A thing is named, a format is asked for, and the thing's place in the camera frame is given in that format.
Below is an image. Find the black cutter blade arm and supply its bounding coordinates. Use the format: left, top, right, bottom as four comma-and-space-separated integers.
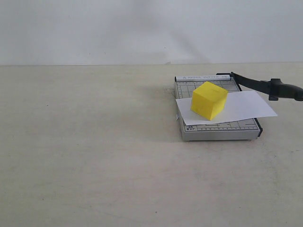
216, 72, 303, 101

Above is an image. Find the grey paper cutter base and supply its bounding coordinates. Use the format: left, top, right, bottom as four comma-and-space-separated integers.
175, 73, 263, 141

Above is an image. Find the yellow foam cube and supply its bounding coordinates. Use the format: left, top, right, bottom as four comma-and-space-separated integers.
190, 81, 228, 120

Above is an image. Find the white paper sheet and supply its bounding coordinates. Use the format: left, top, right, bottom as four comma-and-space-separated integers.
176, 91, 277, 125

